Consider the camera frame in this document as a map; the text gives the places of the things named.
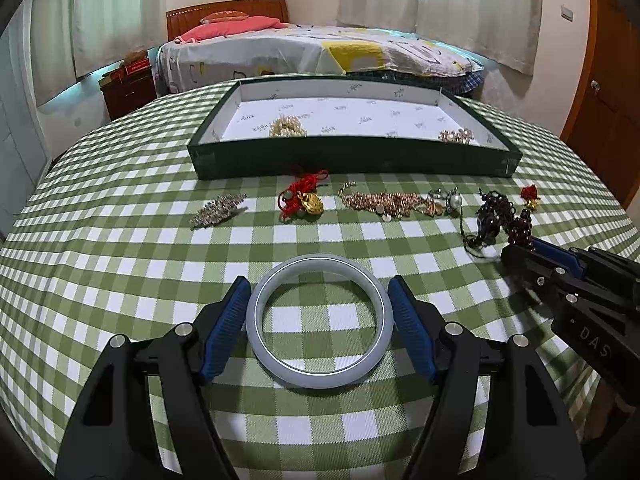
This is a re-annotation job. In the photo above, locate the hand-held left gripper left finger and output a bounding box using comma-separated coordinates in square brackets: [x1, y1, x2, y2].
[55, 276, 252, 480]

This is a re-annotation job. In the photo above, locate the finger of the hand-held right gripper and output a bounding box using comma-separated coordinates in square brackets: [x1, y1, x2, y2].
[531, 236, 640, 293]
[501, 244, 581, 311]

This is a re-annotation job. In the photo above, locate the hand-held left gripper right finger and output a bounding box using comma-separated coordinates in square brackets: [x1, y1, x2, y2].
[387, 275, 586, 480]

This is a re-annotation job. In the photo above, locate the dark bead necklace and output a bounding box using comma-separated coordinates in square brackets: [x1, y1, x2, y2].
[460, 188, 535, 253]

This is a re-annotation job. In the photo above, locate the pale jade bangle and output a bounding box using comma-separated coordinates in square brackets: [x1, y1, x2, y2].
[245, 254, 388, 389]

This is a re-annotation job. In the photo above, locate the rose gold chain necklace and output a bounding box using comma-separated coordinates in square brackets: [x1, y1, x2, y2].
[338, 183, 441, 222]

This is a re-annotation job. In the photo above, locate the red cord gold pendant charm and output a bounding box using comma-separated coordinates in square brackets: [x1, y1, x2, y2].
[277, 164, 329, 222]

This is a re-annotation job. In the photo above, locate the dark green jewelry tray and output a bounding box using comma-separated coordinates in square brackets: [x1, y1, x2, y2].
[187, 76, 523, 181]

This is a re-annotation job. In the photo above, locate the silver rhinestone brooch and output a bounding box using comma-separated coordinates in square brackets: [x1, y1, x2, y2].
[190, 191, 248, 228]

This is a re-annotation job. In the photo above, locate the green checked tablecloth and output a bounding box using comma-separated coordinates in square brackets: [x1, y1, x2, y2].
[0, 77, 640, 480]

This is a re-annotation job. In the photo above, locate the blue plaid bed skirt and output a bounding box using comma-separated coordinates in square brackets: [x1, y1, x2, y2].
[440, 70, 486, 96]

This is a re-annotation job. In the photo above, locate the wooden door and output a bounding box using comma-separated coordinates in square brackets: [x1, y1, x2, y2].
[560, 0, 640, 211]

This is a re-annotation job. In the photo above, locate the wooden nightstand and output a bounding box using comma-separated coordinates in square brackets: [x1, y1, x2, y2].
[100, 67, 158, 121]

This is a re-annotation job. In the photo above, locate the bed with patterned sheet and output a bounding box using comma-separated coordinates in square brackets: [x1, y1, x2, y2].
[155, 22, 486, 98]

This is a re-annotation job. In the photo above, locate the pink pillow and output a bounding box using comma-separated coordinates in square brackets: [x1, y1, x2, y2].
[175, 16, 288, 45]

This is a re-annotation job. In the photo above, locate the orange patterned pillow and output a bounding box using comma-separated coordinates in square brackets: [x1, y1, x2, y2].
[201, 10, 249, 24]

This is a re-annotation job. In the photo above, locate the wooden headboard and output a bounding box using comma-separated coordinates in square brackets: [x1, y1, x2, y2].
[166, 0, 291, 43]

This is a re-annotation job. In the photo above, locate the pearl bracelet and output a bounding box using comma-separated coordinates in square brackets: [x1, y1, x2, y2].
[269, 115, 308, 138]

